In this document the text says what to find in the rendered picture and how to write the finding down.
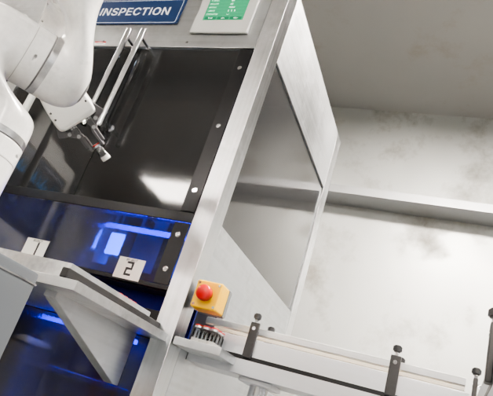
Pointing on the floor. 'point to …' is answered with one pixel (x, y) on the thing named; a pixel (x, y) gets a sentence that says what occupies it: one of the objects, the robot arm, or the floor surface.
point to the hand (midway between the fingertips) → (93, 140)
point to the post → (213, 204)
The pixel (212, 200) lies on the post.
